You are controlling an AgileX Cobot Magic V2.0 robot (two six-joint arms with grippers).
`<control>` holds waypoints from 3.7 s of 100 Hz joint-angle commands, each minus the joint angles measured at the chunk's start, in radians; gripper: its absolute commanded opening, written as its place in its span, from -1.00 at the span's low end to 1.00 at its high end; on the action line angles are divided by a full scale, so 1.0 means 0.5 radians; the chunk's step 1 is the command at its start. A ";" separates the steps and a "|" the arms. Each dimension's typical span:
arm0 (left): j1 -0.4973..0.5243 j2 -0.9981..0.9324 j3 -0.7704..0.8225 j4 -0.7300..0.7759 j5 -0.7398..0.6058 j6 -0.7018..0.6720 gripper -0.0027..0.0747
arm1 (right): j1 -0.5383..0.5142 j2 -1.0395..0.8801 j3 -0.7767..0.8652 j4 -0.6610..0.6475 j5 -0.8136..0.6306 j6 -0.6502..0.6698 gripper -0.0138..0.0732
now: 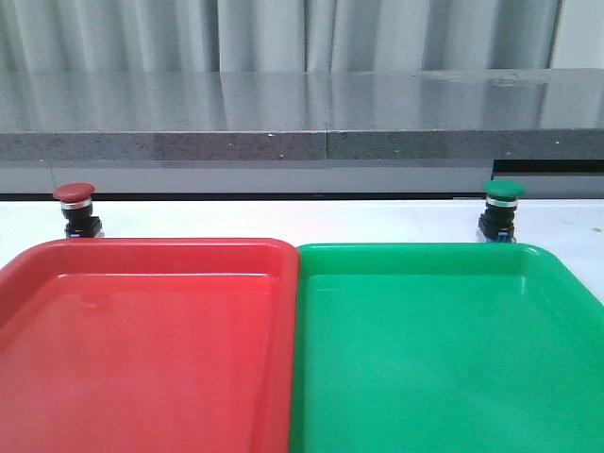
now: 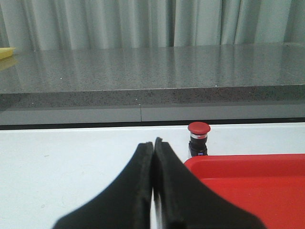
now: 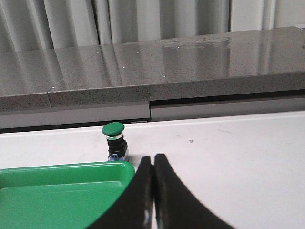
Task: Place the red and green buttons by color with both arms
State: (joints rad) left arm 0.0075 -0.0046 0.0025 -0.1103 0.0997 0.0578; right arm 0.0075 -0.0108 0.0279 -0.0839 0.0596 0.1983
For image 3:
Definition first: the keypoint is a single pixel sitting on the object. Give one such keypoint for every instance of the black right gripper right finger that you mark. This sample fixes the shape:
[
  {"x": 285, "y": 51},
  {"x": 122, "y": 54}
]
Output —
[{"x": 176, "y": 207}]

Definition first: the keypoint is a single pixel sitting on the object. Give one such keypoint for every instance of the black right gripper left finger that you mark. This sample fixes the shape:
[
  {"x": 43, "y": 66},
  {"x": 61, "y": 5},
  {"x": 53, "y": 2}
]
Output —
[{"x": 133, "y": 209}]

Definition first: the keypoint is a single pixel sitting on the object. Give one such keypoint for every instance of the green mushroom push button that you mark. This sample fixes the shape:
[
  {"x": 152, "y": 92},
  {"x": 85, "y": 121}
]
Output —
[{"x": 117, "y": 145}]

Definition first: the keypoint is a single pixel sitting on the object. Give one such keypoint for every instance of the green plastic tray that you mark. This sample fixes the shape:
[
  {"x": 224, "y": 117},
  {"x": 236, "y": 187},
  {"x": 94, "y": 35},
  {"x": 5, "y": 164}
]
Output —
[{"x": 61, "y": 196}]

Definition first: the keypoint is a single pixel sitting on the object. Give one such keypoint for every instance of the grey granite counter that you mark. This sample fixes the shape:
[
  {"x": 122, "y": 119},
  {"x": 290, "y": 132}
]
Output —
[{"x": 236, "y": 73}]

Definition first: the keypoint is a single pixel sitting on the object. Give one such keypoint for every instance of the white pleated curtain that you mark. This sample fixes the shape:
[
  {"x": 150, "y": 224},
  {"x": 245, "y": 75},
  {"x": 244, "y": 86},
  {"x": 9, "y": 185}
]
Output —
[{"x": 46, "y": 24}]

